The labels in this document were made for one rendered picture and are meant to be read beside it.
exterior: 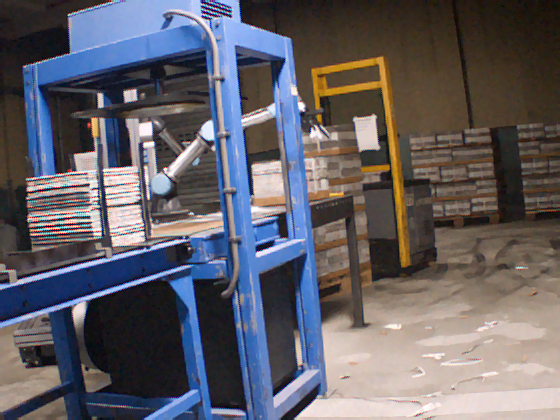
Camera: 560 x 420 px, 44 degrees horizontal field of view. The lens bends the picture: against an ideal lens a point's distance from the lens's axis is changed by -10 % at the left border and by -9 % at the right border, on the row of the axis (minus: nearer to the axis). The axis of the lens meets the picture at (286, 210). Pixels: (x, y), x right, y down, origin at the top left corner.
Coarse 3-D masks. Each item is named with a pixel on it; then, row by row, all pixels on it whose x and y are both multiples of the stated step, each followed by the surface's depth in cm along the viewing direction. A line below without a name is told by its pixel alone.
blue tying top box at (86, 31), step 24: (120, 0) 280; (144, 0) 276; (168, 0) 273; (192, 0) 270; (216, 0) 289; (72, 24) 290; (96, 24) 285; (120, 24) 281; (144, 24) 277; (168, 24) 273; (72, 48) 290
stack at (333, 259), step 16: (336, 192) 578; (208, 208) 514; (336, 224) 576; (320, 240) 558; (336, 240) 574; (320, 256) 557; (336, 256) 573; (288, 272) 528; (320, 272) 557; (320, 288) 555
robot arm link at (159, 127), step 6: (156, 120) 488; (162, 120) 491; (156, 126) 487; (162, 126) 489; (156, 132) 490; (162, 132) 490; (168, 132) 493; (162, 138) 494; (168, 138) 493; (174, 138) 496; (168, 144) 497; (174, 144) 496; (180, 144) 499; (174, 150) 500; (180, 150) 499; (198, 162) 505
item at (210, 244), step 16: (176, 224) 340; (256, 224) 304; (272, 224) 321; (192, 240) 263; (208, 240) 264; (224, 240) 277; (256, 240) 304; (272, 240) 317; (192, 256) 263; (208, 256) 263; (224, 256) 274
